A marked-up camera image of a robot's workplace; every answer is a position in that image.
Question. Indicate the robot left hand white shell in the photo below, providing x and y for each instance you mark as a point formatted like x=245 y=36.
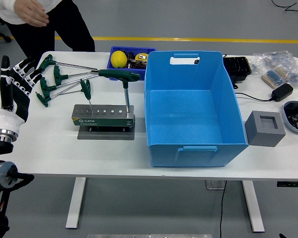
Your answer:
x=7 y=116

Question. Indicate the black office chair base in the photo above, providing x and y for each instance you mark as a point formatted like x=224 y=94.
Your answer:
x=6 y=38

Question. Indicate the black power adapter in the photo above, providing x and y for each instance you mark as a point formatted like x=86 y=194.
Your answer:
x=281 y=92

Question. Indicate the grey oval tray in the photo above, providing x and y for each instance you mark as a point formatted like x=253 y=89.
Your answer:
x=286 y=118

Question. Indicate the person's right hand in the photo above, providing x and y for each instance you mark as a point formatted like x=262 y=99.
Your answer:
x=33 y=15

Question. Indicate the grey cube block with recess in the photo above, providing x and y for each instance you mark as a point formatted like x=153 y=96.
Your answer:
x=263 y=136

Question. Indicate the white table leg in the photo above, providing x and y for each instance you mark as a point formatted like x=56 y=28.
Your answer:
x=75 y=203
x=253 y=208

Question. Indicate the person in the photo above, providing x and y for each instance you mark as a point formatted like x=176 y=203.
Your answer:
x=64 y=24

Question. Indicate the small blue parts bin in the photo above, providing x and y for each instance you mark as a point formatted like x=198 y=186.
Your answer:
x=132 y=49

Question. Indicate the clear bags of components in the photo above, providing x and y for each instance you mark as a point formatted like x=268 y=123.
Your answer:
x=275 y=58

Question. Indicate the black plastic component tray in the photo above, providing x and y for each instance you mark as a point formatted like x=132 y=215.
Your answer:
x=236 y=65

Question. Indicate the yellow lemon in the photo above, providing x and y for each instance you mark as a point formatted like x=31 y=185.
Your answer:
x=118 y=59

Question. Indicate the black table control panel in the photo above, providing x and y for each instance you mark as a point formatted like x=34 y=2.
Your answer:
x=291 y=184

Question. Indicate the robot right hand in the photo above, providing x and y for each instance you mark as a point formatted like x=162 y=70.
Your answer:
x=282 y=236

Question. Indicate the green SATA wrench holder stand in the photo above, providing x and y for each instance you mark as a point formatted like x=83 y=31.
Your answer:
x=101 y=121

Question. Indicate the dark small parts pile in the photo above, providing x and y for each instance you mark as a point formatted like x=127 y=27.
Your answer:
x=132 y=63

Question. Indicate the large blue plastic box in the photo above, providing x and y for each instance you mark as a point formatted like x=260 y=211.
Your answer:
x=183 y=114

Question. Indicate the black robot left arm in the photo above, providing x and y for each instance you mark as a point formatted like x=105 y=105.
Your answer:
x=0 y=148

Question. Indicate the tan resistor tape bundle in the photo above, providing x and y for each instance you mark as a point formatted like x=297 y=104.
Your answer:
x=275 y=75

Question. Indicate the yellow tape measure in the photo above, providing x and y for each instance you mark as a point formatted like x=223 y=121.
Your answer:
x=141 y=56

